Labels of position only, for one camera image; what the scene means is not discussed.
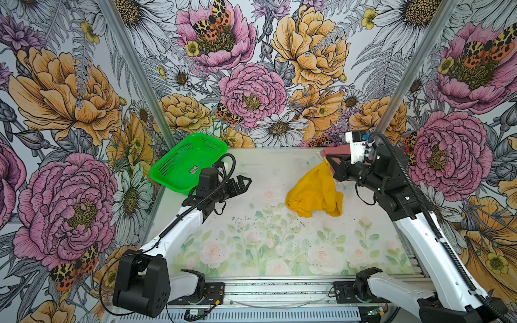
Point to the left aluminium corner post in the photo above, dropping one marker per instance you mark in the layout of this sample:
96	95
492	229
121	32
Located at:
124	43

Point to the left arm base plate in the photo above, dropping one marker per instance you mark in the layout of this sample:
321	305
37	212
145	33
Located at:
212	292

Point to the yellow t shirt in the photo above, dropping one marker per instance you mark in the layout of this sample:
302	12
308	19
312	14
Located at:
316	191

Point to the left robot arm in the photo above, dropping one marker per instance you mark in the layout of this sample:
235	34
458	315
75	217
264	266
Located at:
144	284

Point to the right aluminium corner post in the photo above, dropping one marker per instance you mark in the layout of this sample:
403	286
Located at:
435	30

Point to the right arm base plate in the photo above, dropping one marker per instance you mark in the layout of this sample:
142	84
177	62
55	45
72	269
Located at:
344	292

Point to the aluminium front rail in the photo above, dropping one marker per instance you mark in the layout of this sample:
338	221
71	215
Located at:
278	300

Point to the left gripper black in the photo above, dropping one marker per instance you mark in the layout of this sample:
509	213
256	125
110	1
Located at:
242	188

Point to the aluminium corner post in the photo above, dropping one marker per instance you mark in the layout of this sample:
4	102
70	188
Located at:
124	43
435	30

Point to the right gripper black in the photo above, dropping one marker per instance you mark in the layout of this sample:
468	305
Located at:
340	169

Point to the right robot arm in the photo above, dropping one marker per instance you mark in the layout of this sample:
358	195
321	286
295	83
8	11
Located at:
456	296

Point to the green plastic basket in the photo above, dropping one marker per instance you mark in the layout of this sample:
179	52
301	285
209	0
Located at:
180	168

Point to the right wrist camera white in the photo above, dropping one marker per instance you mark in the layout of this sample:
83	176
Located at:
360	148

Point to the folded pink t shirt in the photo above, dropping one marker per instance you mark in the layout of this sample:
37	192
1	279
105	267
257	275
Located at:
342	150

